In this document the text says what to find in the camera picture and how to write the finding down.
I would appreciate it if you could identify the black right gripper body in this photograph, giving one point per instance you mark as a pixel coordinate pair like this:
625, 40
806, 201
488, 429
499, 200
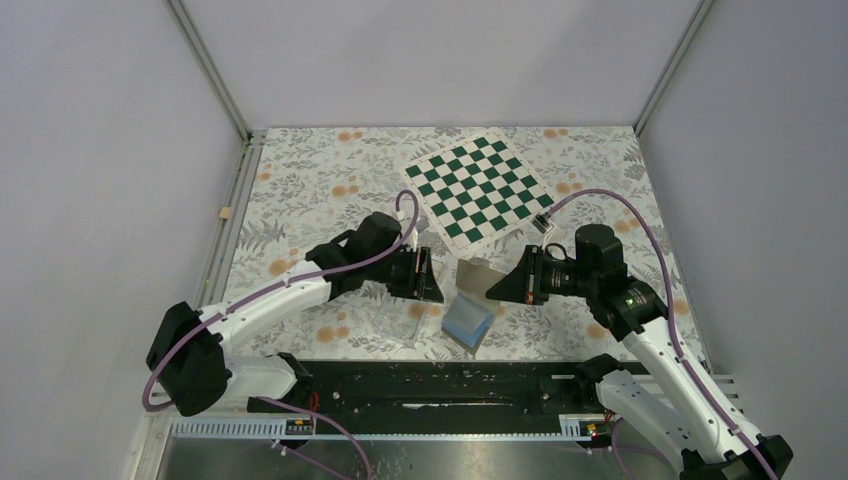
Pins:
554, 276

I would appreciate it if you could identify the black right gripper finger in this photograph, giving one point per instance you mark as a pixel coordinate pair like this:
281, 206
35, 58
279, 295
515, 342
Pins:
509, 292
518, 277

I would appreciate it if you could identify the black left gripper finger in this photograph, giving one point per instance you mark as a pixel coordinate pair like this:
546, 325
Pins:
425, 268
430, 291

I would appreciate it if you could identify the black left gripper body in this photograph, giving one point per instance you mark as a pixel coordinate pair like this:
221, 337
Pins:
398, 271

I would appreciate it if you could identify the grey leather card holder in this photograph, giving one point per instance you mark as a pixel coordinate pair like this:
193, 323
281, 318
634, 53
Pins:
471, 314

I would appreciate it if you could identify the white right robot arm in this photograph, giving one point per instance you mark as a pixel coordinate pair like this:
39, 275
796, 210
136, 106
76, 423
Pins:
696, 427

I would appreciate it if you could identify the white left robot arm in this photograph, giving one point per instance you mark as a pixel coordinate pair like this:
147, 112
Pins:
194, 360

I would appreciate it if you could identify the clear plastic tray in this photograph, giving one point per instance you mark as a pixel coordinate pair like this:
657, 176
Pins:
401, 320

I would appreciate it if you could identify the green white chessboard mat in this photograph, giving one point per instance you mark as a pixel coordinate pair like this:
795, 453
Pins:
477, 190

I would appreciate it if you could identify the floral tablecloth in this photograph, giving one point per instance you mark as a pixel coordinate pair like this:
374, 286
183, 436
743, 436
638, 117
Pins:
310, 185

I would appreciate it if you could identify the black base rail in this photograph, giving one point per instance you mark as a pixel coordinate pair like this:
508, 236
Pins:
442, 398

